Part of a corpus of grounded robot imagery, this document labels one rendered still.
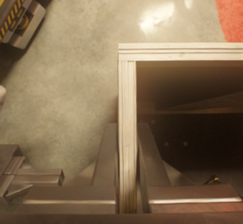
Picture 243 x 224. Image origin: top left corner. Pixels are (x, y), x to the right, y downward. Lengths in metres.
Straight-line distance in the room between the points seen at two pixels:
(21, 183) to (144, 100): 0.68
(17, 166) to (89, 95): 0.77
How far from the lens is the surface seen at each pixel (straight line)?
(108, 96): 1.07
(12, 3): 0.94
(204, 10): 1.25
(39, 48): 1.20
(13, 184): 0.37
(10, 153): 0.40
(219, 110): 1.03
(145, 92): 0.90
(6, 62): 1.16
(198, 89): 0.42
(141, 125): 0.15
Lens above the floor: 1.07
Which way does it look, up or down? 85 degrees down
